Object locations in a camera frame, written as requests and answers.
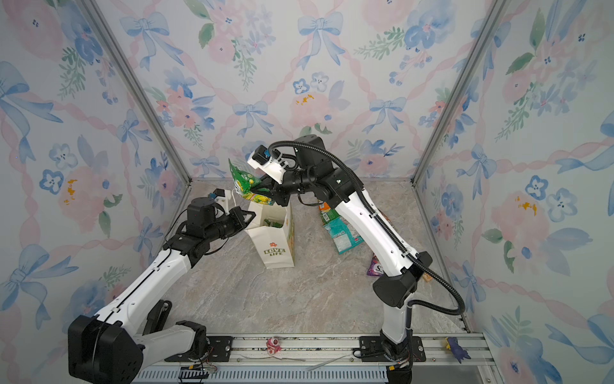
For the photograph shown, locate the orange snack pack back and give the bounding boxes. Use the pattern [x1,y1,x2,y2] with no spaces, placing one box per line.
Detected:
[318,202,331,215]

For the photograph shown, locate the purple snack pack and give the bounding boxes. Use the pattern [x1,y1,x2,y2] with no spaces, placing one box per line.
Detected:
[366,255,384,277]

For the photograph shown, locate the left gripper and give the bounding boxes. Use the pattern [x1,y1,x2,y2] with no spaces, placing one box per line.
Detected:
[205,207,257,245]

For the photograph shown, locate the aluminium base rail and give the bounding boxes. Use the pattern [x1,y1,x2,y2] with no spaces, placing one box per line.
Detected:
[135,333,503,383]

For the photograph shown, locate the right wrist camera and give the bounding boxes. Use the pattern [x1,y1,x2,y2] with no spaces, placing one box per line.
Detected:
[247,146,297,184]

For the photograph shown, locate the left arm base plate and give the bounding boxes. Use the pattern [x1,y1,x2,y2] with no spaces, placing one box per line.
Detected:
[165,335,233,363]

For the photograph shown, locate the white paper bag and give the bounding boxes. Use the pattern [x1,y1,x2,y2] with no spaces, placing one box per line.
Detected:
[241,202,295,269]

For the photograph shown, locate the black corrugated cable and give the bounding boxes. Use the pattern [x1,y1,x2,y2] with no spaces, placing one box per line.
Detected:
[267,140,467,316]

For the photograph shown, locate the pink toy figure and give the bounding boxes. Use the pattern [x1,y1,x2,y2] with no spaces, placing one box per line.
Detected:
[266,337,281,356]

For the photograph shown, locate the green snack pack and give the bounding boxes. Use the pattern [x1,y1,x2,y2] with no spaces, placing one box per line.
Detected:
[319,208,340,225]
[229,161,274,206]
[264,219,284,228]

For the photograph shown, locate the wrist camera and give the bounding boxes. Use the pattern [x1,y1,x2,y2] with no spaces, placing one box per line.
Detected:
[208,188,230,211]
[247,146,297,184]

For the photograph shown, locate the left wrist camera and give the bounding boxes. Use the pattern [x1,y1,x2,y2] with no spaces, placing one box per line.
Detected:
[208,188,230,211]

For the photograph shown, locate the purple toy figure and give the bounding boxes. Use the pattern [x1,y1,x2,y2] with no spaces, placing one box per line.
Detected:
[446,337,472,363]

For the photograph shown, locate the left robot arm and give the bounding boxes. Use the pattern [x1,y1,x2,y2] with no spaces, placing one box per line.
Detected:
[67,197,257,383]

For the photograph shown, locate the teal snack pack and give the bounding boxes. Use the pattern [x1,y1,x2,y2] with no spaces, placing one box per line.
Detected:
[325,217,363,254]

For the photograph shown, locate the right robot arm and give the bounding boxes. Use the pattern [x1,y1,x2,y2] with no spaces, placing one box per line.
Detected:
[249,135,422,362]

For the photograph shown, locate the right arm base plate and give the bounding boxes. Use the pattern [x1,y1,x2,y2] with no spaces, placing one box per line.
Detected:
[354,335,426,363]

